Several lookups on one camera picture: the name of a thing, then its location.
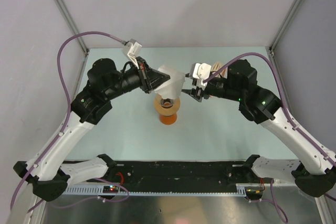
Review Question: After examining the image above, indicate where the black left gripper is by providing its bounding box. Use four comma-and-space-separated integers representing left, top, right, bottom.
104, 57, 170, 101

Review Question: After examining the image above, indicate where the white paper coffee filter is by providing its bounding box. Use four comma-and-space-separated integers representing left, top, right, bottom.
154, 65, 185, 100

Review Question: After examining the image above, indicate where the orange carafe with wooden collar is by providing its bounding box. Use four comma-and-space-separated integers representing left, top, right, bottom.
154, 94, 181, 125

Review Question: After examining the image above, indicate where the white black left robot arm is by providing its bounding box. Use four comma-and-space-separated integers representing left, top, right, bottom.
14, 57, 171, 202

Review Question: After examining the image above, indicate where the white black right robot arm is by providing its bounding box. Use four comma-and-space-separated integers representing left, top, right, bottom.
183, 60, 335, 197

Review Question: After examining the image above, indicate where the orange coffee filter package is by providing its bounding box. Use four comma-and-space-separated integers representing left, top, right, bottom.
211, 62, 227, 78

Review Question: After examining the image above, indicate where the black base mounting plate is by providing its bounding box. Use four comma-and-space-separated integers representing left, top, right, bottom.
62, 159, 275, 193

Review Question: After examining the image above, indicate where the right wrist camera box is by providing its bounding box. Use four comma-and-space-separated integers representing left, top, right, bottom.
188, 63, 212, 90

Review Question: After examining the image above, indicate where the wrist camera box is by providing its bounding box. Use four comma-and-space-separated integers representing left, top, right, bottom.
122, 39, 142, 69
188, 63, 212, 90

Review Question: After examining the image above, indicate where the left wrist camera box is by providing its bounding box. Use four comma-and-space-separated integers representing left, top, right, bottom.
122, 39, 142, 69

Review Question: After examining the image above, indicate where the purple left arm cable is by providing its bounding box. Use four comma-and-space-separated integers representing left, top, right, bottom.
10, 31, 132, 213

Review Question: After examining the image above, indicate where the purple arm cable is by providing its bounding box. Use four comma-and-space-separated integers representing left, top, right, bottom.
10, 31, 132, 213
202, 52, 336, 221

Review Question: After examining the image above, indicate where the white slotted cable duct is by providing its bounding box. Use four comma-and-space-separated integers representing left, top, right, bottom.
63, 184, 246, 197

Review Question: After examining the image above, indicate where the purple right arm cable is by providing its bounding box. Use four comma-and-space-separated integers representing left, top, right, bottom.
202, 52, 336, 221

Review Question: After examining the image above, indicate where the grey aluminium frame rail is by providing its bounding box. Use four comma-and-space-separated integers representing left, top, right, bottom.
38, 0, 89, 57

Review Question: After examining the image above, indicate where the right grey frame post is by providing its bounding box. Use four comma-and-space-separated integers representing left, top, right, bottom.
268, 0, 305, 54

